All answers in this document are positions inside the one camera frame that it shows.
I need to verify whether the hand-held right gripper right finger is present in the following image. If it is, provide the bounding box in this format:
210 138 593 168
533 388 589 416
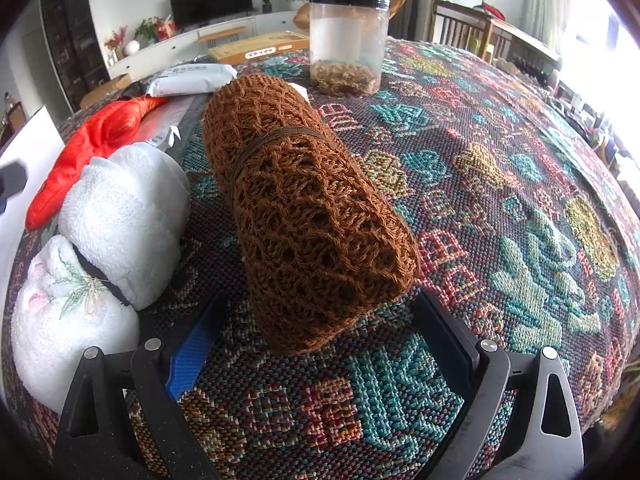
414 290 586 480

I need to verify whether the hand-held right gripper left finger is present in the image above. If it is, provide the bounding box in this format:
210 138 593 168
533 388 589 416
52 290 231 480

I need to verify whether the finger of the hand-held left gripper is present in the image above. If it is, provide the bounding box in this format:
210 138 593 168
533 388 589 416
0 159 28 213

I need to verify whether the grey plastic bag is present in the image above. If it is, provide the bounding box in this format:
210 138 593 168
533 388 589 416
135 94 216 153

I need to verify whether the brown knitted cloth roll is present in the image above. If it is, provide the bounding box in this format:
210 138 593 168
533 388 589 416
202 74 421 357

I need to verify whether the white plastic mail package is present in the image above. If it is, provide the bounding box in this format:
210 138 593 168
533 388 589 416
145 62 238 97

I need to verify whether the white board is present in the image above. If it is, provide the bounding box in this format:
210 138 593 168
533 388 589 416
0 105 66 196

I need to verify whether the red cloth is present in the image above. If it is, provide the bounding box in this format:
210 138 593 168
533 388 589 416
25 96 168 231

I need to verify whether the plain white towel roll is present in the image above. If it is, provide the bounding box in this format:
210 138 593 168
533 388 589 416
57 142 192 311

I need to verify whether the open cardboard box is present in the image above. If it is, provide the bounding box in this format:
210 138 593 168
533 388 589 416
80 74 132 108

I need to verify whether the embroidered white towel roll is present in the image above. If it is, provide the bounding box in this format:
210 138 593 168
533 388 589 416
10 234 141 416

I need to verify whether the colourful patterned woven blanket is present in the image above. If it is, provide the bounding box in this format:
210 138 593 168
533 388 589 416
0 37 640 480

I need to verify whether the dark bookcase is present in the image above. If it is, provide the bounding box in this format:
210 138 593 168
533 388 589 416
40 0 111 111

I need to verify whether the red flower bouquet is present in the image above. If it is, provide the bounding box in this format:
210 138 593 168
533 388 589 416
104 27 128 63

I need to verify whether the white TV cabinet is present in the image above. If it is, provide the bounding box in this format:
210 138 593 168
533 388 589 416
107 10 301 81

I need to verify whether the green plant with red decoration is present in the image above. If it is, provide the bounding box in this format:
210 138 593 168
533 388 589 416
134 17 176 43

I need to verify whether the dark brown elastic band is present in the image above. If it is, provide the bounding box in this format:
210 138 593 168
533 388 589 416
230 127 326 196

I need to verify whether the wooden bench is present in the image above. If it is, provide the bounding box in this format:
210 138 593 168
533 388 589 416
197 25 248 43

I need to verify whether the black television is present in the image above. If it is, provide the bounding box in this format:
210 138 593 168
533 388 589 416
169 0 253 28

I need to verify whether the flat cardboard box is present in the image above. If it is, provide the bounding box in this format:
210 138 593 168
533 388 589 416
207 30 311 65

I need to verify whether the wooden chair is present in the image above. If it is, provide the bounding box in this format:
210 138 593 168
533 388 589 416
430 0 561 68

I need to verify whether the clear jar with black lid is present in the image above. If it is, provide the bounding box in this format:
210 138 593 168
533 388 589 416
308 0 392 97

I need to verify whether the brown cushion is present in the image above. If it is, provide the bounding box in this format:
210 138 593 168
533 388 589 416
292 0 408 26

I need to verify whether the white curtain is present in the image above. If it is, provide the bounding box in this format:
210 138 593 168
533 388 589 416
520 0 581 56

